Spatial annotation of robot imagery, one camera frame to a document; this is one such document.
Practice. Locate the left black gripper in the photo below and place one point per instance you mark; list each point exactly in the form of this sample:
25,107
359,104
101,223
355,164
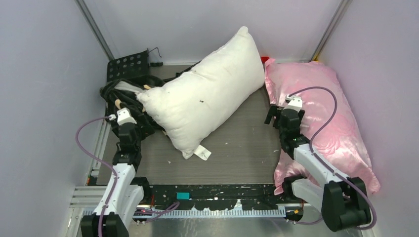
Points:
136,126

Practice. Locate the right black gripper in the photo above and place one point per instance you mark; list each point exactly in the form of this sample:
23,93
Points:
272,112

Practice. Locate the black floral pillowcase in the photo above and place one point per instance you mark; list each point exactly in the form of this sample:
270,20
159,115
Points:
121,93

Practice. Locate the white pillow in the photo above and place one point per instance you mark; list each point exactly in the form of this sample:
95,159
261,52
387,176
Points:
195,104

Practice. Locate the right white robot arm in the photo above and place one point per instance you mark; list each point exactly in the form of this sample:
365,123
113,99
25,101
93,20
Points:
341,199

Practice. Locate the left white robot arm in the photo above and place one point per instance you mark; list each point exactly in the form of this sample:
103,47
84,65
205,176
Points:
115,210

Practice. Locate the pink satin pillow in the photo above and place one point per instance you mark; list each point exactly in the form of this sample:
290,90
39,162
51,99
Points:
328,118

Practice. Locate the red toy block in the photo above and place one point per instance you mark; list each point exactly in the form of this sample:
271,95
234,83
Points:
264,59

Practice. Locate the teal rectangular block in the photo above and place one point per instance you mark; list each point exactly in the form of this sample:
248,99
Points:
183,195

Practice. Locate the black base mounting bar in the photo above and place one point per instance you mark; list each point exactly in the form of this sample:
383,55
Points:
217,197

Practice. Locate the black perforated metal plate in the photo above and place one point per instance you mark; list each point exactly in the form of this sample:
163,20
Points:
128,67

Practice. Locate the black folded tripod stand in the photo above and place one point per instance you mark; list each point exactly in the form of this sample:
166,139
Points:
170,70

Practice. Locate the white slotted cable duct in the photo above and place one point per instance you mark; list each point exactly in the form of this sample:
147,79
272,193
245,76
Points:
236,212

